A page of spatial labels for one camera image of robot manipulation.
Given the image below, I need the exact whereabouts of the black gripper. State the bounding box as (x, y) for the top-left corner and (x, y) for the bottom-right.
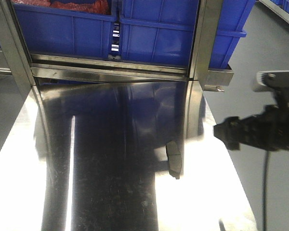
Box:
(213, 116), (258, 150)

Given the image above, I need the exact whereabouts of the grey brake pad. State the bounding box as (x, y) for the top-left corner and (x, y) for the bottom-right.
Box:
(166, 141), (182, 180)

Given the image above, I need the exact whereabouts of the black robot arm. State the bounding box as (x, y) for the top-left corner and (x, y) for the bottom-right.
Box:
(213, 105), (289, 151)

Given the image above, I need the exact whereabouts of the right blue plastic bin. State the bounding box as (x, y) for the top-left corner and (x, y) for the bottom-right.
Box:
(119, 0), (255, 69)

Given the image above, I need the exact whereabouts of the blue plastic bin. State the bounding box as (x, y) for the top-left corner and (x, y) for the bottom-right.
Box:
(119, 0), (255, 69)
(13, 0), (117, 58)

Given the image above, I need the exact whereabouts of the left blue plastic bin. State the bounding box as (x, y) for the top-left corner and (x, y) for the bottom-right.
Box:
(13, 0), (117, 58)

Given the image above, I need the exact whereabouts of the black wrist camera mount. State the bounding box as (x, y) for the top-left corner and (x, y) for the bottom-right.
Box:
(251, 70), (289, 108)

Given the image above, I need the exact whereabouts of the stainless steel rack frame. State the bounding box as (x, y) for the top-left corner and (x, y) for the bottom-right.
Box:
(0, 0), (234, 95)

